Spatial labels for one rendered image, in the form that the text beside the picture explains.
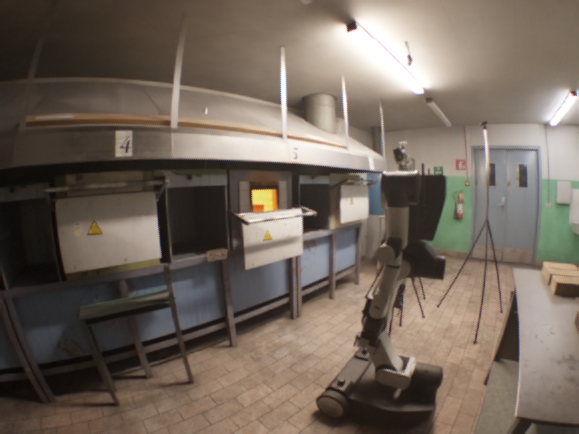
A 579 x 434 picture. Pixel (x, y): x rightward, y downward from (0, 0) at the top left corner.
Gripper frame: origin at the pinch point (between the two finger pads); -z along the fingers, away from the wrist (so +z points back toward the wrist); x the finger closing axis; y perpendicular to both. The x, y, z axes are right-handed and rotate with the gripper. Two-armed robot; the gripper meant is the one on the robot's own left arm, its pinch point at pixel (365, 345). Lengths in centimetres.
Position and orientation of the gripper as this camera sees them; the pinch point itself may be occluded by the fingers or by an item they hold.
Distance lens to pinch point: 128.6
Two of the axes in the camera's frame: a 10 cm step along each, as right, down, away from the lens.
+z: 1.3, -9.6, -2.3
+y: -6.0, 1.1, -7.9
